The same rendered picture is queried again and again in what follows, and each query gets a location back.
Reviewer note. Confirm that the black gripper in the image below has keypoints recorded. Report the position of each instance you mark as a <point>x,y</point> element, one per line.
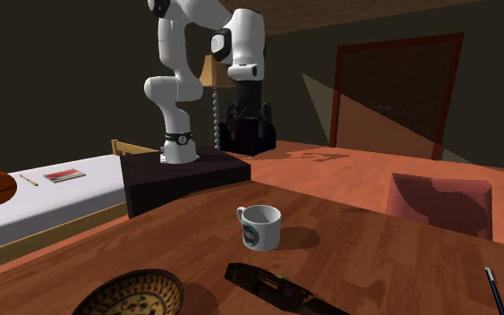
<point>249,94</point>

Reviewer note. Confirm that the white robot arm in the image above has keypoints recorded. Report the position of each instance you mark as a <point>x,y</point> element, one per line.
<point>174,52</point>

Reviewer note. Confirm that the table lamp with beaded pole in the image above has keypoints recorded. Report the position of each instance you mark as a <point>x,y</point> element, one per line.
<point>211,74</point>

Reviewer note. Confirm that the dark robot stand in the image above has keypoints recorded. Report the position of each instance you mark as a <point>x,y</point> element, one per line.
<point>181,179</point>

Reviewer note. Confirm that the white mug with round print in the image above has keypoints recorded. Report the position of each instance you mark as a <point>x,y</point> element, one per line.
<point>262,233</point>

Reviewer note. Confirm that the long black tool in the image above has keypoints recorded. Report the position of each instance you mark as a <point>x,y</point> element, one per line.
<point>269,286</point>

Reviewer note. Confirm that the red and grey book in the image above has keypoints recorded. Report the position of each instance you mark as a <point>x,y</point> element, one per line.
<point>64,175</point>

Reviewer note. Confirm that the red chair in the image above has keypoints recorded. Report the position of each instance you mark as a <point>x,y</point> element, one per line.
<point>439,205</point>

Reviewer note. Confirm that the yellow patterned bowl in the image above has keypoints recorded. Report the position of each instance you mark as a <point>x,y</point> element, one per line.
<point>142,292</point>

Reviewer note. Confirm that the thin wooden stick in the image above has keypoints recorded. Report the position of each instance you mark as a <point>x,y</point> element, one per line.
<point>29,180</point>

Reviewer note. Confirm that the blue pen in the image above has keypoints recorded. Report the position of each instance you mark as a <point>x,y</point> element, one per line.
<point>495,292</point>

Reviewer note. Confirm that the dark door with red frame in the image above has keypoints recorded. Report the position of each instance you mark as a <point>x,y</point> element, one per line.
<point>391,96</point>

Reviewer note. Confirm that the white bed with wooden frame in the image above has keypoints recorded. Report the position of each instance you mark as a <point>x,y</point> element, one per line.
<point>59,200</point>

